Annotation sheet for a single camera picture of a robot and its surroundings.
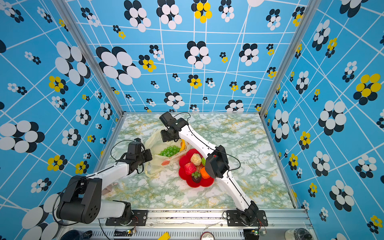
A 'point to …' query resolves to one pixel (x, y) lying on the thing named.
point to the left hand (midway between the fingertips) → (152, 151)
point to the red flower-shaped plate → (186, 159)
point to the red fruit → (190, 168)
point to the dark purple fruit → (196, 177)
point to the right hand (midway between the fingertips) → (168, 136)
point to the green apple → (203, 161)
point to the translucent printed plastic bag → (153, 162)
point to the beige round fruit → (196, 159)
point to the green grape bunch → (169, 151)
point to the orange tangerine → (204, 173)
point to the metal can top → (207, 235)
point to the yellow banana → (183, 145)
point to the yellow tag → (165, 236)
